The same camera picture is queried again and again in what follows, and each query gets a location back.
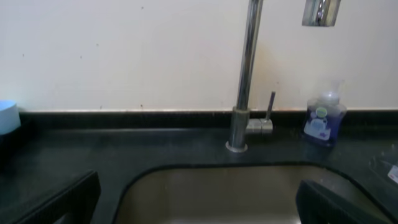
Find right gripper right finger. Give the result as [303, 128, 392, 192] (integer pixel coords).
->
[295, 179, 395, 224]

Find steel tap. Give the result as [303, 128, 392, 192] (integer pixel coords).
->
[224, 0, 342, 154]

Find steel sink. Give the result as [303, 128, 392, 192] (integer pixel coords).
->
[111, 162, 397, 224]

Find clear plastic container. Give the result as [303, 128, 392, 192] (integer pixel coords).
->
[368, 151, 398, 188]

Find blue cup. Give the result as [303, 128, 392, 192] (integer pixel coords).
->
[0, 99, 22, 136]

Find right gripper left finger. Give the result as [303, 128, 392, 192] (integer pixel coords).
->
[14, 169, 102, 224]

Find blue soap bottle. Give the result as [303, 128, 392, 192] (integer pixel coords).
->
[300, 89, 348, 147]

